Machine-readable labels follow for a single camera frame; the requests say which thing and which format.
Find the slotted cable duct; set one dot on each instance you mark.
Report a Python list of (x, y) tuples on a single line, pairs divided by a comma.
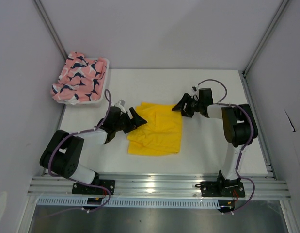
[(130, 202)]

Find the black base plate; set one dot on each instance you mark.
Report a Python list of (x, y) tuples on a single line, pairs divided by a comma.
[(88, 190), (217, 189)]

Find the corner frame post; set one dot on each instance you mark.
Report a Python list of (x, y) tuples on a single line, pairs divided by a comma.
[(50, 28), (274, 22)]

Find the white tray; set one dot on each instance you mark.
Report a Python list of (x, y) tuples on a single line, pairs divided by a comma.
[(105, 82)]

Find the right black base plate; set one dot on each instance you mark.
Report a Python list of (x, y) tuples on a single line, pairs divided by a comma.
[(217, 189)]

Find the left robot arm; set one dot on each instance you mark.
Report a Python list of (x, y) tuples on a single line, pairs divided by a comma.
[(62, 154)]

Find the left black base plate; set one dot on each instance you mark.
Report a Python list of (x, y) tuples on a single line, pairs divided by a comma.
[(88, 190)]

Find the pink patterned shorts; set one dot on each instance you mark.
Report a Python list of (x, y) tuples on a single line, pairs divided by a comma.
[(79, 77)]

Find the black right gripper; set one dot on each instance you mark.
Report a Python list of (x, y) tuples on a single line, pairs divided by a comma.
[(180, 107)]

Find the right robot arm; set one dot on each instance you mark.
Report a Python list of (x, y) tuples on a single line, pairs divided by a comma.
[(239, 129)]

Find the aluminium mounting rail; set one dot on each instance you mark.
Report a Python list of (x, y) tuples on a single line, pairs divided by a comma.
[(159, 186)]

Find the yellow shorts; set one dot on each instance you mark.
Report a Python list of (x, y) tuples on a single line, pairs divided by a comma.
[(162, 133)]

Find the left corner frame post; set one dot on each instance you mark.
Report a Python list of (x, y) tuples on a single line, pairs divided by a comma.
[(50, 28)]

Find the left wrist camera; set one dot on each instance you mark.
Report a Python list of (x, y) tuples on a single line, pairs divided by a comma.
[(121, 105)]

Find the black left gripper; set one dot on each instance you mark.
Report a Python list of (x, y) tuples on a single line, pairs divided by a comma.
[(136, 122)]

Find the right corner frame post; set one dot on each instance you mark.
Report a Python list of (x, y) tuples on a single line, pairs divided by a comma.
[(274, 22)]

